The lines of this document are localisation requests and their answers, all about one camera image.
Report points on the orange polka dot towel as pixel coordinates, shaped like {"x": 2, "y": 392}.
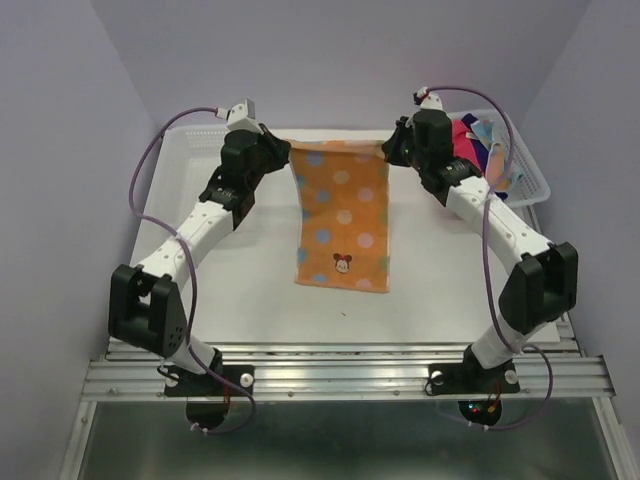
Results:
{"x": 343, "y": 190}

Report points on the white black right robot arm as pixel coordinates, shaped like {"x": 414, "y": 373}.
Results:
{"x": 542, "y": 275}

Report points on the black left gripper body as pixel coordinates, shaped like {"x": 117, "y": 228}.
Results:
{"x": 254, "y": 176}

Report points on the white perforated right basket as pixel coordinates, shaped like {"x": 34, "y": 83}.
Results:
{"x": 532, "y": 188}

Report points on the blue orange dotted towel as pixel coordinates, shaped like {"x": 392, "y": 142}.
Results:
{"x": 495, "y": 165}

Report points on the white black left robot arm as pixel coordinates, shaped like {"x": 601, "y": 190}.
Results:
{"x": 145, "y": 305}

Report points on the white perforated left basket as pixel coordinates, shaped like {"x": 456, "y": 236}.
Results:
{"x": 187, "y": 159}

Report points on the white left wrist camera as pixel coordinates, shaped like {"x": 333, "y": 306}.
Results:
{"x": 241, "y": 116}

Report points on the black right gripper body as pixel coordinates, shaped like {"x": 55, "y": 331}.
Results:
{"x": 415, "y": 157}

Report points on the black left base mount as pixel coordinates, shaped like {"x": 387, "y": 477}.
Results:
{"x": 212, "y": 407}

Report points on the purple towel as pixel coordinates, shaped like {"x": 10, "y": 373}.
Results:
{"x": 474, "y": 139}

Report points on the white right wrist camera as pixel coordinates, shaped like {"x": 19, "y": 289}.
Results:
{"x": 425, "y": 99}

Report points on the aluminium rail frame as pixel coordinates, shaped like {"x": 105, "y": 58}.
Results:
{"x": 321, "y": 371}

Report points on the pink towel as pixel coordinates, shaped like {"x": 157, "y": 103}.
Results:
{"x": 465, "y": 145}

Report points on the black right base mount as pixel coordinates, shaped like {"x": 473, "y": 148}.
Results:
{"x": 480, "y": 390}

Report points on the white perforated basket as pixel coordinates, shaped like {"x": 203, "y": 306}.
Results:
{"x": 187, "y": 159}
{"x": 532, "y": 188}

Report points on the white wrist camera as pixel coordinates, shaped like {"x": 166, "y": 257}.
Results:
{"x": 425, "y": 99}
{"x": 241, "y": 116}

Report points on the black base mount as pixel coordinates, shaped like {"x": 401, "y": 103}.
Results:
{"x": 212, "y": 407}
{"x": 480, "y": 390}

